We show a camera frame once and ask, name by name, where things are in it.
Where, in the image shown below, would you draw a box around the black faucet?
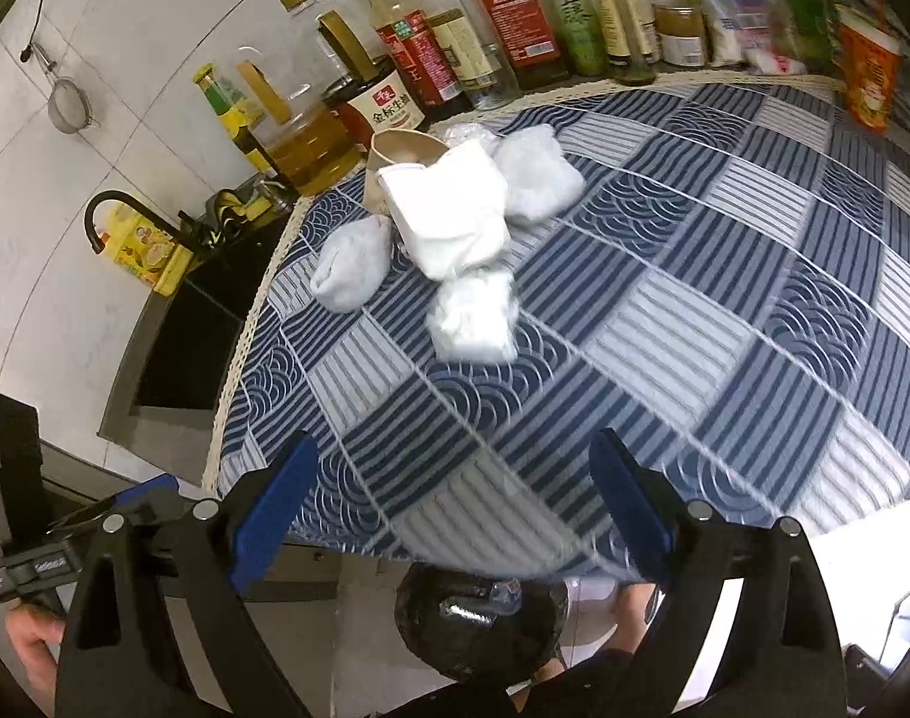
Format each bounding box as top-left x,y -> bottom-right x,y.
84,190 -> 202,255

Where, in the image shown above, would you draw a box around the brown paper cup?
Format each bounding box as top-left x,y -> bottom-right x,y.
363,129 -> 450,214

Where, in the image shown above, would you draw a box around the plastic bag of packets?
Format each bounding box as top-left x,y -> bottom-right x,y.
679,0 -> 833,76

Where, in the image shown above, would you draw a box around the yellow dish soap bottle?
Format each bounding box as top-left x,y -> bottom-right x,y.
99,205 -> 202,296

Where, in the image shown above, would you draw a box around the orange paper container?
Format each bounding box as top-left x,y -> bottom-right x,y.
832,4 -> 905,132

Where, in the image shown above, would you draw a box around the dark sauce jug with handle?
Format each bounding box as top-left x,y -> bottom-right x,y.
316,7 -> 426,147

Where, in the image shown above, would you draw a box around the plastic-wrapped white tissue wad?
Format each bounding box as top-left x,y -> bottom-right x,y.
427,267 -> 519,364
492,123 -> 586,221

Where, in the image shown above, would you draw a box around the black-lined trash bin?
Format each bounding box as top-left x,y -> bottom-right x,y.
395,561 -> 568,685

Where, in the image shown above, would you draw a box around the yellow and black sponge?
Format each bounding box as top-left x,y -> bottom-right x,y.
200,179 -> 291,241

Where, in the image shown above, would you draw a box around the white paper napkin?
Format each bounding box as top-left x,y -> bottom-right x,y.
376,142 -> 512,279

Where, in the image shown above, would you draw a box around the green bottle with yellow label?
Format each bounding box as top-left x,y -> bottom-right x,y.
193,63 -> 276,173

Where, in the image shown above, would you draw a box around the person's black shorts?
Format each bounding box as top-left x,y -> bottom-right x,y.
417,647 -> 635,718

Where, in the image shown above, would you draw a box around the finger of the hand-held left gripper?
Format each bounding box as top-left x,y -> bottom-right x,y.
47,474 -> 179,540

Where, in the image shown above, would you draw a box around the slim olive oil bottle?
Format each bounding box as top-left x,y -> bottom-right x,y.
578,0 -> 661,87

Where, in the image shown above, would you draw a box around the dark bottle with red label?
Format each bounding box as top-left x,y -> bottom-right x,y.
470,0 -> 571,91

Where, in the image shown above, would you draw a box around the metal mesh strainer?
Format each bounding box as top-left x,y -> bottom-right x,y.
32,45 -> 97,136

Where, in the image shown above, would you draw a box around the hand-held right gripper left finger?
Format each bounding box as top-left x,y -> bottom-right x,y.
54,430 -> 321,718

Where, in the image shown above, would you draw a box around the smooth white tissue wad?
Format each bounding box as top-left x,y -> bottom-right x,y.
310,213 -> 394,313

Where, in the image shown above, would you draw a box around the person's left hand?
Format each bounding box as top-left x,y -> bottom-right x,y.
7,604 -> 67,696

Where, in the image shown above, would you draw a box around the person's bare leg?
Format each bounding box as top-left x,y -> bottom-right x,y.
552,583 -> 658,682

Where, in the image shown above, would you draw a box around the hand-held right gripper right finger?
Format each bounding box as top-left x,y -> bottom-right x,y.
588,428 -> 848,718

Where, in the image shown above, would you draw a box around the dark kitchen sink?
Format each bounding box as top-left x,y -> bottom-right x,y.
99,239 -> 291,442

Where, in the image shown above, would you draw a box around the clear bottle with beige label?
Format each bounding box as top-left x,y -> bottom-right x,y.
393,0 -> 523,109

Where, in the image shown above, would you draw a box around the small glass jar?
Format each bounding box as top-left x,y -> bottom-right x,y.
653,1 -> 708,67

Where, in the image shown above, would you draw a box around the clear plastic wrap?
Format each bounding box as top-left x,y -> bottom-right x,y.
443,120 -> 501,154

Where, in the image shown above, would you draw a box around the red label sauce bottle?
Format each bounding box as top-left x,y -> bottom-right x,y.
348,0 -> 471,109

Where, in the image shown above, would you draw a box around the large clear cooking oil bottle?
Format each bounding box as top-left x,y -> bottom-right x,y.
234,0 -> 366,196

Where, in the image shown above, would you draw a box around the blue patterned tablecloth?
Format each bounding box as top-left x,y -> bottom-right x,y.
200,75 -> 910,585

